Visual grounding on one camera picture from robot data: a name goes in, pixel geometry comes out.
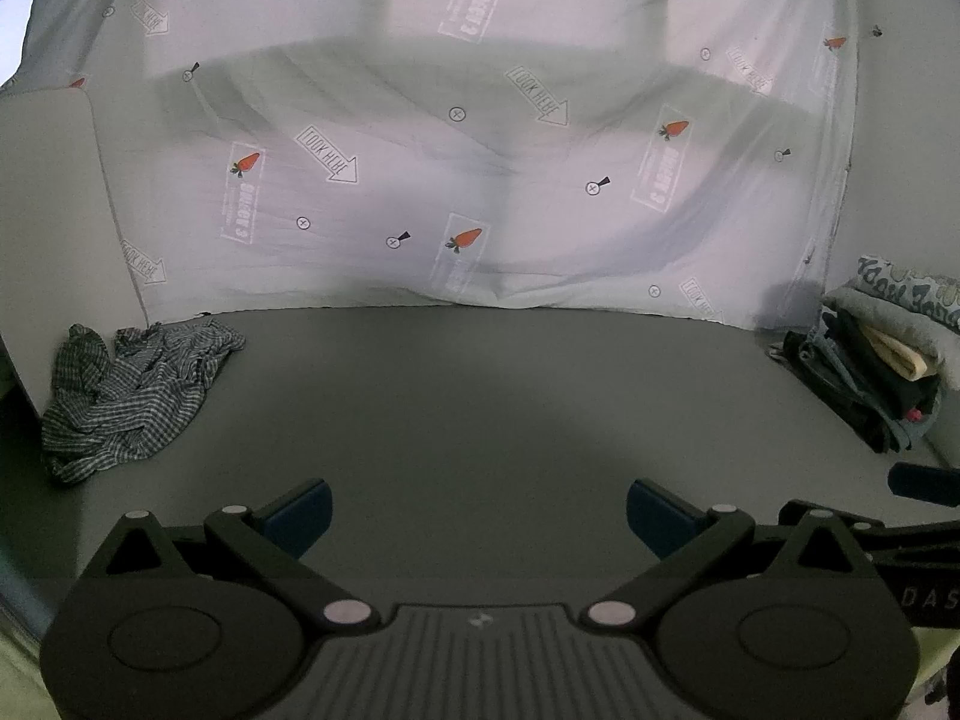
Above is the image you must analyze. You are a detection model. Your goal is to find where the checked shirt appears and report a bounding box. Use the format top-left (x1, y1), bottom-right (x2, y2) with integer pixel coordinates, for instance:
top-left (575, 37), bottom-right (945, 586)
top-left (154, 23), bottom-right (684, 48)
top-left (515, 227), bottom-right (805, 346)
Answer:
top-left (41, 319), bottom-right (248, 485)

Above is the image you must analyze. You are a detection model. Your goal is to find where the white foam board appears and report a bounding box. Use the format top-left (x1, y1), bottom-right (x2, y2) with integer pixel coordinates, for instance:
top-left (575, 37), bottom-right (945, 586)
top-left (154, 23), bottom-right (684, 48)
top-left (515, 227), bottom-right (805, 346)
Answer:
top-left (0, 86), bottom-right (151, 428)

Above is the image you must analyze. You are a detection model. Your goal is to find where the plain grey folded cloth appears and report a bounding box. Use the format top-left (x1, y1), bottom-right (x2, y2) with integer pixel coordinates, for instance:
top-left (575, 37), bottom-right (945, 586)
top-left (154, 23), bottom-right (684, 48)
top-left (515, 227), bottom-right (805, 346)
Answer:
top-left (825, 287), bottom-right (960, 391)

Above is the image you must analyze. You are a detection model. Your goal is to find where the pale yellow folded cloth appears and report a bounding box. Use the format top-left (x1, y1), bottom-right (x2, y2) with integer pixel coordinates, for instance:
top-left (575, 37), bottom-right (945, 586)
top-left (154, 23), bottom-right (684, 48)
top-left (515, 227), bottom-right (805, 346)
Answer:
top-left (861, 325), bottom-right (940, 381)

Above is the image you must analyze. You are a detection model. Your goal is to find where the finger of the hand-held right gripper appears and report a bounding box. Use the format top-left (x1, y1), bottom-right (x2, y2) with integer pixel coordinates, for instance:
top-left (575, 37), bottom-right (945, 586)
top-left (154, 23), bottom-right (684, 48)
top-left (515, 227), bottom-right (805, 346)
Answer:
top-left (888, 462), bottom-right (960, 505)
top-left (778, 499), bottom-right (893, 550)

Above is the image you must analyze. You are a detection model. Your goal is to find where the black folded garment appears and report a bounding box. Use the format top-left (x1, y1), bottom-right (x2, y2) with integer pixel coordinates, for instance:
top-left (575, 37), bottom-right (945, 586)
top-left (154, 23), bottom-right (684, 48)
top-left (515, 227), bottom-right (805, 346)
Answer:
top-left (823, 307), bottom-right (943, 452)

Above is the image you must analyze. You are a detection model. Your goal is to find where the dark denim folded garment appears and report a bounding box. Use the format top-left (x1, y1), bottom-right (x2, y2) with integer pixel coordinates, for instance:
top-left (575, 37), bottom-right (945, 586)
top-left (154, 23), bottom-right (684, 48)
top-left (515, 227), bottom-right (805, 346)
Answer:
top-left (782, 328), bottom-right (932, 455)

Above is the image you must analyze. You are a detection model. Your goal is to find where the carrot print curtain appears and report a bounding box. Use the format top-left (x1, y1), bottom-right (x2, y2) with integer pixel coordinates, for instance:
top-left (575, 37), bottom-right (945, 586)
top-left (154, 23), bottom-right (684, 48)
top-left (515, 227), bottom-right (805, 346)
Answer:
top-left (15, 0), bottom-right (860, 331)

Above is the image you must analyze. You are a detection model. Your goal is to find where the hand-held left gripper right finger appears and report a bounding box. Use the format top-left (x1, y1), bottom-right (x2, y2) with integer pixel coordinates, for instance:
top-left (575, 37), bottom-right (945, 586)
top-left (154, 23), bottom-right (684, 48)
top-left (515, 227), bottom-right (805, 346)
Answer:
top-left (581, 477), bottom-right (880, 635)

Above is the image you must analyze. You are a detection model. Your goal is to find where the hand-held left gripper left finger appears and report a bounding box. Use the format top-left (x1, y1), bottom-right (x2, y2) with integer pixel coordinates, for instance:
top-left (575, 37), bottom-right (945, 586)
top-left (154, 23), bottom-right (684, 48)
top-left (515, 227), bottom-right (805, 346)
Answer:
top-left (96, 477), bottom-right (382, 635)

